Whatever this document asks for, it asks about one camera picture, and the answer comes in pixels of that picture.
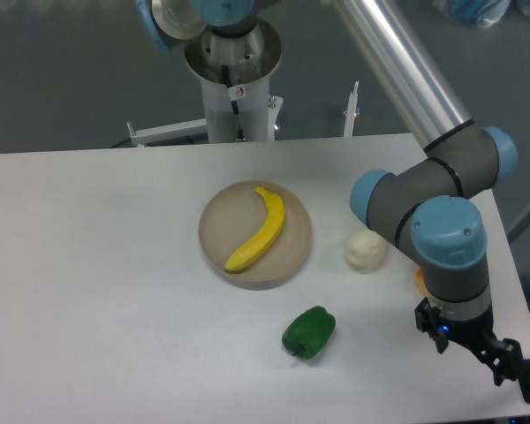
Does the white metal bracket left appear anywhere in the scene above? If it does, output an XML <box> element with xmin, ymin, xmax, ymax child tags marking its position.
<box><xmin>126</xmin><ymin>118</ymin><xmax>207</xmax><ymax>147</ymax></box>

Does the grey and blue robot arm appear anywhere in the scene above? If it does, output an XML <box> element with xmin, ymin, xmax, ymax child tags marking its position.
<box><xmin>137</xmin><ymin>1</ymin><xmax>525</xmax><ymax>383</ymax></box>

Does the orange bread roll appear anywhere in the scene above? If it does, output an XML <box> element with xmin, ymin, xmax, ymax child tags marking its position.
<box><xmin>413</xmin><ymin>267</ymin><xmax>428</xmax><ymax>297</ymax></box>

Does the round beige plate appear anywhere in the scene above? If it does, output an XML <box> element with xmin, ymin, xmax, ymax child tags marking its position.
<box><xmin>199</xmin><ymin>180</ymin><xmax>312</xmax><ymax>290</ymax></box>

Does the yellow banana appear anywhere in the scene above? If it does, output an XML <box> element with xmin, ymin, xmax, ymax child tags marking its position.
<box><xmin>224</xmin><ymin>185</ymin><xmax>285</xmax><ymax>273</ymax></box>

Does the green bell pepper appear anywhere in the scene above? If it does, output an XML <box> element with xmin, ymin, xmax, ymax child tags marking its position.
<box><xmin>281</xmin><ymin>306</ymin><xmax>337</xmax><ymax>360</ymax></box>

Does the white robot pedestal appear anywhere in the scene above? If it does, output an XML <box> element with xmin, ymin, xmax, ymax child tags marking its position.
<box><xmin>185</xmin><ymin>19</ymin><xmax>282</xmax><ymax>143</ymax></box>

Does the blue plastic bag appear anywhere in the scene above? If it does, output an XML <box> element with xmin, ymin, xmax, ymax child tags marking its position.
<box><xmin>432</xmin><ymin>0</ymin><xmax>511</xmax><ymax>29</ymax></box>

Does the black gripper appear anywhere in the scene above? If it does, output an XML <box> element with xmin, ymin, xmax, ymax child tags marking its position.
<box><xmin>414</xmin><ymin>296</ymin><xmax>524</xmax><ymax>387</ymax></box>

